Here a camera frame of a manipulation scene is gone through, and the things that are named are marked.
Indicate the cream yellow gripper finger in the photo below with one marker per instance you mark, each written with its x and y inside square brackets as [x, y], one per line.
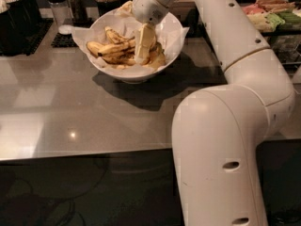
[145, 37]

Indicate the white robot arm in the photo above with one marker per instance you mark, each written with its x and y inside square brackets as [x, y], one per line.
[216, 130]

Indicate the lower right yellow banana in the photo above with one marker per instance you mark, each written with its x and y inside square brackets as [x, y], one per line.
[157, 57]

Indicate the long front yellow banana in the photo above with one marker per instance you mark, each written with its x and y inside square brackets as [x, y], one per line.
[116, 47]

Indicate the white paper bowl liner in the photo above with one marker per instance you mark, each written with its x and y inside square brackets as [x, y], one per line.
[124, 58]

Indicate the upper spotted yellow banana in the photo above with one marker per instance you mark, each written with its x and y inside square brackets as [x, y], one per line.
[113, 36]

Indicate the spotted yellow banana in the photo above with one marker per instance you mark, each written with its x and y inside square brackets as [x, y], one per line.
[95, 48]
[113, 36]

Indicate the white ceramic bowl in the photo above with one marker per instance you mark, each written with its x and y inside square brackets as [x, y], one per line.
[169, 33]

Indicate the left spotted yellow banana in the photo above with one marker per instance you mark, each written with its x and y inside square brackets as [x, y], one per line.
[95, 48]

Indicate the glass pepper shaker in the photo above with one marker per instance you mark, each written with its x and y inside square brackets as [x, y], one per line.
[78, 11]

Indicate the white round lid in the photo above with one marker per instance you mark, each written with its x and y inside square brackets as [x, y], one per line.
[65, 29]

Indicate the glass salt shaker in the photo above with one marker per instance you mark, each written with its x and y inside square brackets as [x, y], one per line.
[60, 11]

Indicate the pink sugar packets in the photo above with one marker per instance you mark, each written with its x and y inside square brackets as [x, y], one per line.
[252, 9]

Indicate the black rubber mat large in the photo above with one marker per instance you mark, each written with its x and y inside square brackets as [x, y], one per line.
[36, 36]

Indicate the brown sugar packets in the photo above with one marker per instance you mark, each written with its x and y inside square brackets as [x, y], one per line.
[275, 5]

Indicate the black container left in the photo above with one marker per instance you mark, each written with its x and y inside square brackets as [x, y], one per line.
[19, 24]

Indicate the green sweetener packets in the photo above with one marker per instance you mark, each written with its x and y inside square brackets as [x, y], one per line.
[284, 20]

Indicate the black wire condiment rack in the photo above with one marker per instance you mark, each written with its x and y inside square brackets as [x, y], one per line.
[287, 46]

